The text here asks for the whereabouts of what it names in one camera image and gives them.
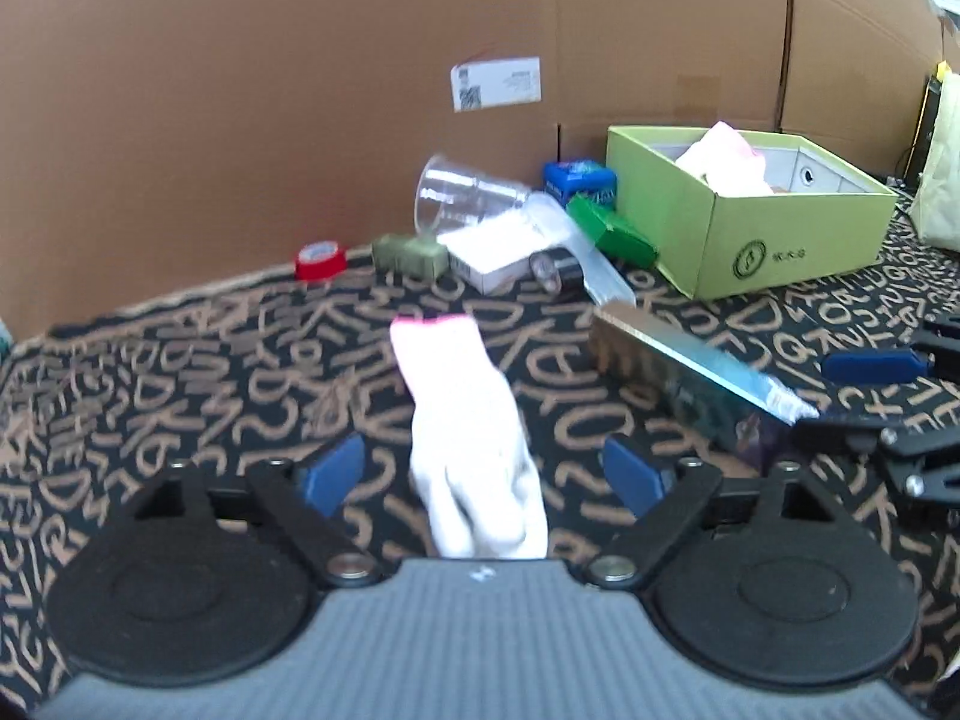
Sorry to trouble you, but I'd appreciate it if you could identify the clear plastic cup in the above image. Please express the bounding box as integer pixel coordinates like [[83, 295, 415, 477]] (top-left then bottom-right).
[[414, 154, 535, 238]]

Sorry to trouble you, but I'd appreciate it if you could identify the black tape roll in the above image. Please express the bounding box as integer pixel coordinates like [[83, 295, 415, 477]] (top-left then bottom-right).
[[528, 248, 587, 295]]

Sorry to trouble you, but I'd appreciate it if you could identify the green cardboard box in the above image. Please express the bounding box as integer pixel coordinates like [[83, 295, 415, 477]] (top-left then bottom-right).
[[605, 124, 899, 300]]

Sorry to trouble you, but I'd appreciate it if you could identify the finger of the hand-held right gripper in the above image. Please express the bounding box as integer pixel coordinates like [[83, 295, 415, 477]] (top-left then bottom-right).
[[820, 315, 960, 389], [793, 412, 960, 460]]

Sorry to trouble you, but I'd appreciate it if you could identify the cream tote bag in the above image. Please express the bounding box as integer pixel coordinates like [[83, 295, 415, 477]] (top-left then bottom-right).
[[909, 71, 960, 254]]

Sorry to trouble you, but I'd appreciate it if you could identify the clear plastic package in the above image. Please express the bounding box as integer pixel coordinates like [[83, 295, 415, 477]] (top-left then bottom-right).
[[523, 193, 638, 310]]

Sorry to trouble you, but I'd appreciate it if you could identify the blue gum container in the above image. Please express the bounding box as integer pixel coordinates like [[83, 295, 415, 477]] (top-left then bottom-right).
[[543, 159, 618, 212]]

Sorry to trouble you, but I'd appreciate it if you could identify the long iridescent box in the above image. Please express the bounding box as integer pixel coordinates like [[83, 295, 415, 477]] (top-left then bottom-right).
[[588, 301, 820, 460]]

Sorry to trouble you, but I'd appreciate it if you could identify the olive green box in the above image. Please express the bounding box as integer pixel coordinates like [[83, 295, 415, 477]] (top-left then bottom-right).
[[372, 233, 450, 279]]

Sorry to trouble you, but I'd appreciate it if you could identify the black letter-patterned mat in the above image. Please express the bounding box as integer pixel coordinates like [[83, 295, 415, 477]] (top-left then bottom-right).
[[0, 199, 960, 720]]

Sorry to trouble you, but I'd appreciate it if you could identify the white shipping label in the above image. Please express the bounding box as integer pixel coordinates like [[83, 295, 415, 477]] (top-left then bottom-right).
[[451, 57, 542, 114]]

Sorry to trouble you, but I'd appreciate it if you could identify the large brown cardboard sheet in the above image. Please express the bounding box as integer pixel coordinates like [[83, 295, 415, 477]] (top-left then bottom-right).
[[0, 0, 796, 342]]

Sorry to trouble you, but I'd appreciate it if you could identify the green packet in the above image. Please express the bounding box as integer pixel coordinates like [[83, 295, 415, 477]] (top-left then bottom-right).
[[565, 194, 661, 269]]

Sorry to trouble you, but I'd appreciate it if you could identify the red tape roll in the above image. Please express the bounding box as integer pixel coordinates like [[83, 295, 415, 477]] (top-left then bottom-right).
[[294, 241, 349, 283]]

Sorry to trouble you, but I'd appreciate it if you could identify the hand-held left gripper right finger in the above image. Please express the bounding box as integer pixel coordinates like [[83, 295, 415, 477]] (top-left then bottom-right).
[[583, 435, 848, 586]]

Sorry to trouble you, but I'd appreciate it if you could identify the black yellow device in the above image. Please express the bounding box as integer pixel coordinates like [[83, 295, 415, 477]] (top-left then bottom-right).
[[906, 62, 952, 175]]

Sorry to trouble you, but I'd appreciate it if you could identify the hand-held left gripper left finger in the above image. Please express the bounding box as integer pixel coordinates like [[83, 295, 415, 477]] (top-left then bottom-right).
[[135, 433, 382, 587]]

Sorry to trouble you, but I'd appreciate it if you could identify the white box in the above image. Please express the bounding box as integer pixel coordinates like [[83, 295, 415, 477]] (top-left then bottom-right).
[[437, 211, 542, 296]]

